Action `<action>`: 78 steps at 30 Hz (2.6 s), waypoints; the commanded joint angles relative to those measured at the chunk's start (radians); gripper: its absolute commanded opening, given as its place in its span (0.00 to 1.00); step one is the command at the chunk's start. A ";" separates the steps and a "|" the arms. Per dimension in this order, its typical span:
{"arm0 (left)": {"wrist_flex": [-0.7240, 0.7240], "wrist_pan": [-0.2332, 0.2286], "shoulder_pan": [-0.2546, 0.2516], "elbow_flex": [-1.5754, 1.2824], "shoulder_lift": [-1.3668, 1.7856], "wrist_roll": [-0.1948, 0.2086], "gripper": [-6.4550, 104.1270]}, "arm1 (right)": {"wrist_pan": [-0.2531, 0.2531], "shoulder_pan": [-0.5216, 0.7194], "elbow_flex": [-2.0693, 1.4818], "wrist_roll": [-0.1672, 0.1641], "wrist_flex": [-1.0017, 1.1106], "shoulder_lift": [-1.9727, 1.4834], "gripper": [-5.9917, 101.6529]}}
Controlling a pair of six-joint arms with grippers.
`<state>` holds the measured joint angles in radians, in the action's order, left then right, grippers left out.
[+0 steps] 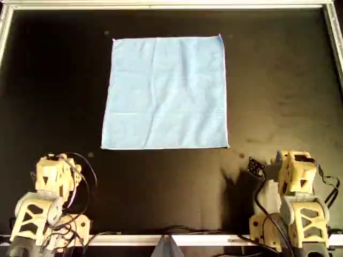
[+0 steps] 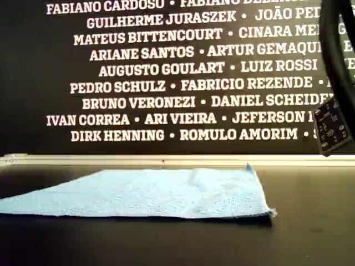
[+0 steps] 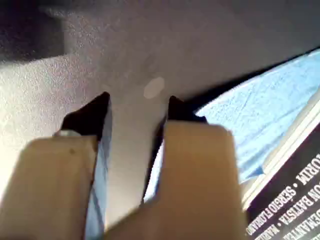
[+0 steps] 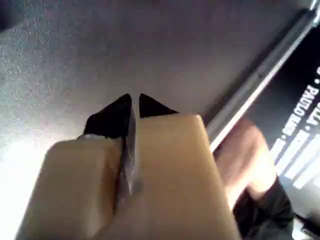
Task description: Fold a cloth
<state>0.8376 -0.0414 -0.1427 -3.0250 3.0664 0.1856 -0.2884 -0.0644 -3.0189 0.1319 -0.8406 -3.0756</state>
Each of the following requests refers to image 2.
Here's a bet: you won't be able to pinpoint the blue microfiber cloth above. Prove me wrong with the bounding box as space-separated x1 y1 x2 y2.
0 163 277 220

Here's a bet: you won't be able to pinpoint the black camera cable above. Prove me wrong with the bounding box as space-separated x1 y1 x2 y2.
318 0 355 100

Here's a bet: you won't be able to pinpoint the small camera circuit board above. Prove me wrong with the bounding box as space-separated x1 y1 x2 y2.
312 96 352 156

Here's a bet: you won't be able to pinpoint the aluminium table frame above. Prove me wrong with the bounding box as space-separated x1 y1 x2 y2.
0 153 355 167

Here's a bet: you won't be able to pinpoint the black banner white names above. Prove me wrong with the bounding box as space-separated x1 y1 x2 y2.
0 0 355 155

